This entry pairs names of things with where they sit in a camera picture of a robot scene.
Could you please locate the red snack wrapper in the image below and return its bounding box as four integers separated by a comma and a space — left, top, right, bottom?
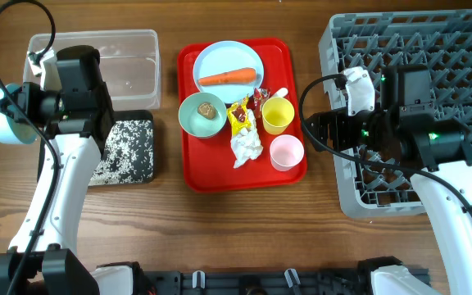
252, 88, 270, 119

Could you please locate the white tissue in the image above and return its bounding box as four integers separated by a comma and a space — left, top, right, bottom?
230, 110, 263, 169

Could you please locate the yellow snack wrapper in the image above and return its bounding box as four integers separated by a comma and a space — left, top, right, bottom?
227, 97, 252, 136

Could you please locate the orange carrot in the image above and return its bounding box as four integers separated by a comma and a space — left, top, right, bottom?
198, 68, 257, 86

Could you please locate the brown food lump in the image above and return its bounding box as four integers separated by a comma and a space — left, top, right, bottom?
197, 102, 217, 120

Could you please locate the green bowl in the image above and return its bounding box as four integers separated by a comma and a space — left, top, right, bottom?
179, 92, 227, 138

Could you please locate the blue bowl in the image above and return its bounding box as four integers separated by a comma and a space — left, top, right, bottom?
0, 89, 37, 144

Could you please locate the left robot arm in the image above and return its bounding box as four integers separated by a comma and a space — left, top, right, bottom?
0, 45, 148, 294

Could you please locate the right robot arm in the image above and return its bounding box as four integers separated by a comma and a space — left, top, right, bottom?
301, 65, 472, 294

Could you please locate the grey dishwasher rack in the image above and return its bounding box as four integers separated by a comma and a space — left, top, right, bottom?
318, 10, 472, 218

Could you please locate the pink plastic cup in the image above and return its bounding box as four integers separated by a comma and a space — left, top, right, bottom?
270, 134, 305, 171

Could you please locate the yellow plastic cup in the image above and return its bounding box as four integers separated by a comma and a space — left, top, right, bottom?
261, 97, 295, 135

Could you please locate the white plastic spoon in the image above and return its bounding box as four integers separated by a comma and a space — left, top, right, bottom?
271, 88, 288, 98

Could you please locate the clear plastic bin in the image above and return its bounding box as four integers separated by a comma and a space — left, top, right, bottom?
21, 29, 162, 111

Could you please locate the red plastic tray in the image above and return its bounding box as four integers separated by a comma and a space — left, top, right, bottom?
177, 38, 307, 193

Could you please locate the light blue plate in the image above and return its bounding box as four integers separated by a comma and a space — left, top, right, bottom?
193, 41, 265, 105

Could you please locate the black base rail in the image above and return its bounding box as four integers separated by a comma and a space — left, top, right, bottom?
96, 265, 432, 295

